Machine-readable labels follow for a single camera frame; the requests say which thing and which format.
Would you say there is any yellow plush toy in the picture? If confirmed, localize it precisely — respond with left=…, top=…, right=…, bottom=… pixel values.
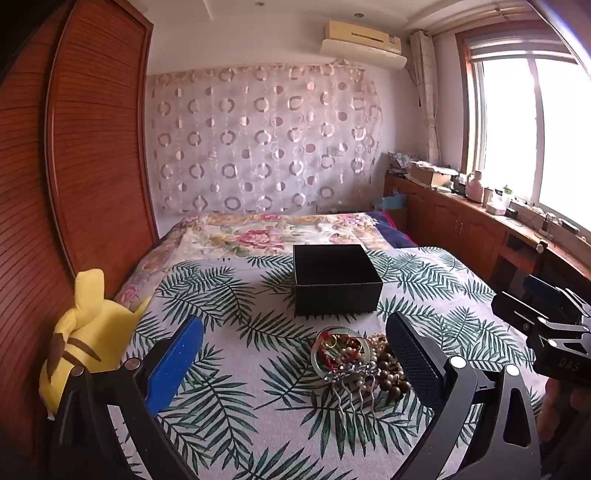
left=39, top=269, right=149, bottom=420

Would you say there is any brown wooden bead bracelet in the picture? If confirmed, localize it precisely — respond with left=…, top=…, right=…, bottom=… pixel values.
left=368, top=343, right=413, bottom=401

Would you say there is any cardboard box on cabinet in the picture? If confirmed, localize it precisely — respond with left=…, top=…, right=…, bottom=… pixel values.
left=410, top=161, right=459, bottom=187

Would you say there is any pink kettle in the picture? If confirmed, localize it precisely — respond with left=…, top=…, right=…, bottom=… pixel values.
left=465, top=170, right=484, bottom=204

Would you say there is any beige window drape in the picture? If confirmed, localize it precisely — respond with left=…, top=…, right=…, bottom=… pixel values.
left=410, top=30, right=440, bottom=164

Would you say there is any floral quilt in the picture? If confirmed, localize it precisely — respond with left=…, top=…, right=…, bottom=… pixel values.
left=114, top=213, right=393, bottom=310

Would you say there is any blue paper bag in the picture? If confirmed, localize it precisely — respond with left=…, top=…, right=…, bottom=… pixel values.
left=372, top=193, right=407, bottom=211

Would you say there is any palm leaf bedspread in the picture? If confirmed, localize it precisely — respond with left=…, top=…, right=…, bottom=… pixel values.
left=125, top=247, right=545, bottom=479

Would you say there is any red and gold bangle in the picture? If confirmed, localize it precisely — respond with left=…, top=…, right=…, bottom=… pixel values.
left=312, top=331, right=365, bottom=371

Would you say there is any circle pattern sheer curtain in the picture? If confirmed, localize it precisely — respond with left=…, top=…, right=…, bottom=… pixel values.
left=146, top=63, right=383, bottom=215

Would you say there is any silver hair comb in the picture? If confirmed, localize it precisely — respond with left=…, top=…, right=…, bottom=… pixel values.
left=321, top=360, right=381, bottom=418

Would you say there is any person's right hand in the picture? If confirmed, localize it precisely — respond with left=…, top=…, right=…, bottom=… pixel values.
left=537, top=378, right=591, bottom=442

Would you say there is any wooden side cabinet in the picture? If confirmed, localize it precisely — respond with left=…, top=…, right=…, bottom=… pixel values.
left=384, top=174, right=590, bottom=300

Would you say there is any navy blue blanket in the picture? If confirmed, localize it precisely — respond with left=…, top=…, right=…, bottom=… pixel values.
left=368, top=211, right=417, bottom=248

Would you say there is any window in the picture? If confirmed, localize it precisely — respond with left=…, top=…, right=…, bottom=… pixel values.
left=456, top=20, right=590, bottom=236

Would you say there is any green jade bangle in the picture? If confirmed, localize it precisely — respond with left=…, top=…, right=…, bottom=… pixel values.
left=310, top=327, right=378, bottom=384

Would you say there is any wall air conditioner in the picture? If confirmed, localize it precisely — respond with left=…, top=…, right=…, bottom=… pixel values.
left=320, top=20, right=407, bottom=70

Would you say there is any black square jewelry box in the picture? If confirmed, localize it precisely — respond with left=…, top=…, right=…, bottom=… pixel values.
left=293, top=244, right=383, bottom=316

